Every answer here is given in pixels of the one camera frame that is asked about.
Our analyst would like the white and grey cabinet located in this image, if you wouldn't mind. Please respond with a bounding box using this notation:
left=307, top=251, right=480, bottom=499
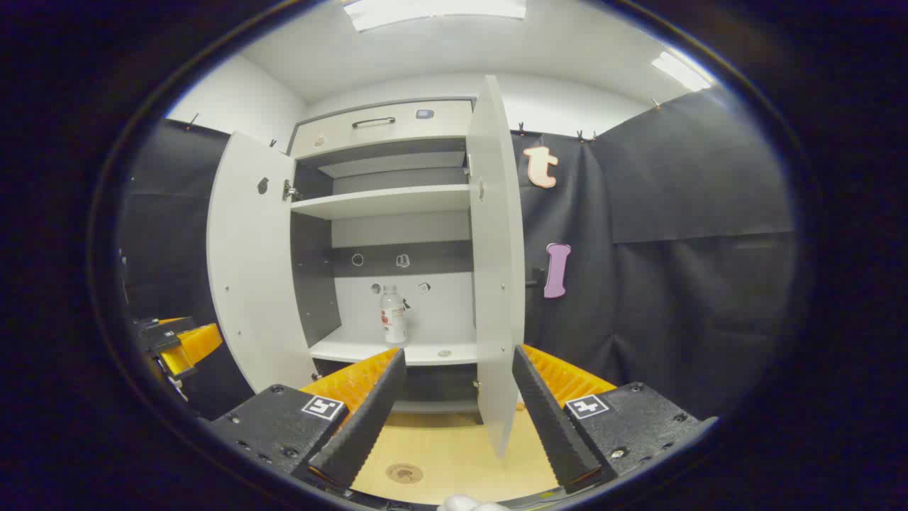
left=287, top=98, right=477, bottom=414

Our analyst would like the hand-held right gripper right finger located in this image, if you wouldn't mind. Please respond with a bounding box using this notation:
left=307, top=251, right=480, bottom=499
left=512, top=344, right=719, bottom=495

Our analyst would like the white cabinet drawer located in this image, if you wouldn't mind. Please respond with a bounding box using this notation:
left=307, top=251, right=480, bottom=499
left=291, top=99, right=474, bottom=158

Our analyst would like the ceiling light panel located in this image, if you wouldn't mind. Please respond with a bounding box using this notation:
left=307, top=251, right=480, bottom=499
left=344, top=0, right=527, bottom=33
left=651, top=51, right=712, bottom=92

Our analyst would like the black backdrop cloth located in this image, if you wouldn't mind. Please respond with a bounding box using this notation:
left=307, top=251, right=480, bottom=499
left=117, top=89, right=795, bottom=423

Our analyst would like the white cabinet door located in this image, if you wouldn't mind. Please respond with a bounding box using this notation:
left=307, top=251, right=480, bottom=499
left=466, top=75, right=547, bottom=459
left=206, top=131, right=318, bottom=395

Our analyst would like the clear plastic bottle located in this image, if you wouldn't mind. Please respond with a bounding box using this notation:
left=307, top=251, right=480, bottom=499
left=380, top=284, right=409, bottom=346

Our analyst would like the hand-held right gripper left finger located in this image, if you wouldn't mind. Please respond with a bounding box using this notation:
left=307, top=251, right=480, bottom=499
left=202, top=346, right=408, bottom=492

